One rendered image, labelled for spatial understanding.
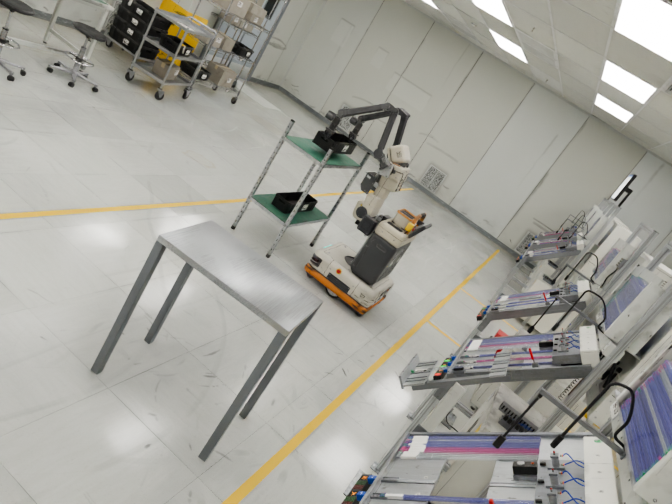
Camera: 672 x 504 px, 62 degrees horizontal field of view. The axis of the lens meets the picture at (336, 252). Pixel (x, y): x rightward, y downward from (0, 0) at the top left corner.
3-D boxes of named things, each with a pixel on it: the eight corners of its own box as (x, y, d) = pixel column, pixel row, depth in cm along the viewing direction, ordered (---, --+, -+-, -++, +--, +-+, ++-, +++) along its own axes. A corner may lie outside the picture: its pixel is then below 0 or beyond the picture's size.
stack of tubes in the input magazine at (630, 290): (605, 332, 268) (644, 289, 259) (601, 309, 314) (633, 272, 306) (629, 349, 265) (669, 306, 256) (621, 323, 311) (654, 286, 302)
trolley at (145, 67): (121, 78, 690) (153, 2, 657) (157, 80, 775) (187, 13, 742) (157, 101, 689) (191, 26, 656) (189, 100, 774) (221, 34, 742)
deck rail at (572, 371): (448, 384, 298) (446, 373, 298) (449, 383, 300) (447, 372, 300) (593, 377, 269) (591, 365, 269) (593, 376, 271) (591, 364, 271)
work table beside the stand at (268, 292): (147, 337, 306) (211, 219, 280) (247, 415, 297) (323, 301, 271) (90, 369, 264) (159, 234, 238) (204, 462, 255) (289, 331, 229)
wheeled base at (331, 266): (383, 301, 529) (397, 281, 521) (361, 318, 471) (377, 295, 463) (328, 259, 544) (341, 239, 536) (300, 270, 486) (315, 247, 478)
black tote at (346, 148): (327, 153, 465) (334, 141, 461) (311, 141, 469) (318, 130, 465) (351, 154, 517) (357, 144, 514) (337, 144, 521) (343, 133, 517)
